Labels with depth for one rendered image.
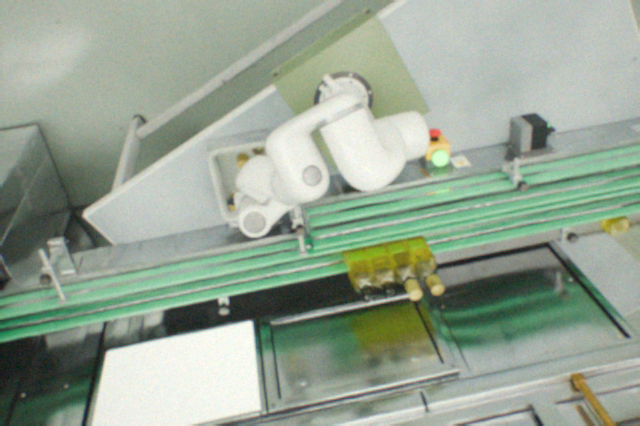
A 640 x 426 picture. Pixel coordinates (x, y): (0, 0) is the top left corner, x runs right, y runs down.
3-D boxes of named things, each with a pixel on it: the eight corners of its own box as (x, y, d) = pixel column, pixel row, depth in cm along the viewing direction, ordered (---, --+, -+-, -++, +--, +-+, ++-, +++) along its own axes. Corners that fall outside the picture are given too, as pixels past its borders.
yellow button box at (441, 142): (419, 157, 177) (427, 169, 171) (418, 135, 173) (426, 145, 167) (442, 153, 178) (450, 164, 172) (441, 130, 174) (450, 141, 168)
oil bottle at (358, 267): (340, 251, 174) (355, 297, 156) (338, 235, 171) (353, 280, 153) (359, 247, 174) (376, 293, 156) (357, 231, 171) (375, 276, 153)
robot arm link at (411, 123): (350, 123, 112) (432, 103, 113) (340, 130, 136) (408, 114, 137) (361, 172, 113) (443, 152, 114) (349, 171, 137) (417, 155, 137)
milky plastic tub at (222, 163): (222, 208, 174) (223, 224, 167) (205, 139, 162) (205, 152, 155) (281, 197, 176) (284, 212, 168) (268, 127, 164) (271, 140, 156)
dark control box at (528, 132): (508, 141, 179) (520, 153, 172) (509, 116, 175) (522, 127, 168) (534, 136, 180) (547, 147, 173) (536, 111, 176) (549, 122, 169)
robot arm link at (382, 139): (382, 100, 112) (395, 91, 98) (412, 166, 114) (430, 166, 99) (316, 132, 112) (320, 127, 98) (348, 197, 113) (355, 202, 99)
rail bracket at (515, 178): (496, 171, 169) (517, 194, 158) (497, 147, 165) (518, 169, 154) (509, 168, 169) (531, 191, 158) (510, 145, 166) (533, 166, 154)
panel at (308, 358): (105, 356, 166) (83, 462, 137) (101, 348, 164) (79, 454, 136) (418, 290, 173) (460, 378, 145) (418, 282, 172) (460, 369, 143)
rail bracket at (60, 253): (67, 265, 172) (50, 317, 153) (46, 216, 163) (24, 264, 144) (84, 261, 172) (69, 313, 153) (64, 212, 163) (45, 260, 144)
